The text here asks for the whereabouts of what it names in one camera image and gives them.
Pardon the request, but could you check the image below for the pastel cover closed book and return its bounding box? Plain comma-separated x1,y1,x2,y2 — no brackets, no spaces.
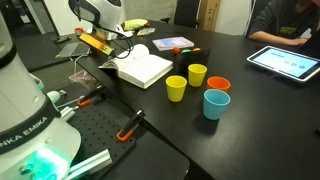
152,36,195,52

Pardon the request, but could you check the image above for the black cable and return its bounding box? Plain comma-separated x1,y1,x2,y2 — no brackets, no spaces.
94,23,135,60

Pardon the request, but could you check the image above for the aluminium extrusion rail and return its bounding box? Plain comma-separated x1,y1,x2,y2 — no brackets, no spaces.
65,148,113,180

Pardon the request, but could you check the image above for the black office chair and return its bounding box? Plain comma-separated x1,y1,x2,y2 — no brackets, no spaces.
160,0,202,29

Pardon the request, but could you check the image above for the blue plastic cup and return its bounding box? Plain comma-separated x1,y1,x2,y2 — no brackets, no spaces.
203,88,231,121

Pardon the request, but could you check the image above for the black orange spring clamp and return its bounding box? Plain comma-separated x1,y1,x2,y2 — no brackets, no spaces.
77,85,107,108
116,109,147,143

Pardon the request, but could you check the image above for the white and brown book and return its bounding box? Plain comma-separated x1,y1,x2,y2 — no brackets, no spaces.
98,43,174,90

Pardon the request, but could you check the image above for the brown cardboard box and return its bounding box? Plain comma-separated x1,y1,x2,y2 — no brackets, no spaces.
197,0,222,32

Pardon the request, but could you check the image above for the black pouch with toys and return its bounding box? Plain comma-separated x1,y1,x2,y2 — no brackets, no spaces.
172,46,211,75

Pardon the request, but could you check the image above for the teal handle screwdriver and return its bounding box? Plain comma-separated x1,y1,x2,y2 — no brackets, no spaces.
46,89,82,111

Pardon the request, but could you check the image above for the clear plastic bag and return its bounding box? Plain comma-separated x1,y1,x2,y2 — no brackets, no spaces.
68,69,98,89

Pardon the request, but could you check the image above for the yellow plastic cup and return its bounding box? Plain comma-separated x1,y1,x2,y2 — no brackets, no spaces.
187,63,208,88
165,75,188,103

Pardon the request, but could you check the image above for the yellow orange box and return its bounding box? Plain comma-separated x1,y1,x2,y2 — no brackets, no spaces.
78,31,115,57

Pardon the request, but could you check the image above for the yellow green snack bag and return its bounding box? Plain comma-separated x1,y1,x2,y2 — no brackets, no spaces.
120,18,151,32

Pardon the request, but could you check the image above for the small clear packet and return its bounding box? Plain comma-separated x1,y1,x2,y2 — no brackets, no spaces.
136,27,156,37

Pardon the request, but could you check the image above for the black perforated mounting board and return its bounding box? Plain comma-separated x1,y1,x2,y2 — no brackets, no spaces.
61,96,137,169

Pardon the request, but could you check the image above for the white framed tablet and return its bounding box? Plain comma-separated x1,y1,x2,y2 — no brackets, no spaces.
246,45,320,83

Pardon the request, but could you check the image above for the orange plastic cup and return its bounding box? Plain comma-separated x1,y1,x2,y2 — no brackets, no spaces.
206,76,232,93

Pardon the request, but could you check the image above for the person in dark sweater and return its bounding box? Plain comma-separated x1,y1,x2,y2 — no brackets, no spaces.
248,0,320,48

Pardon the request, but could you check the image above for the person's bare hand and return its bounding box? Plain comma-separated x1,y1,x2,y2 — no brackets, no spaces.
289,37,308,47

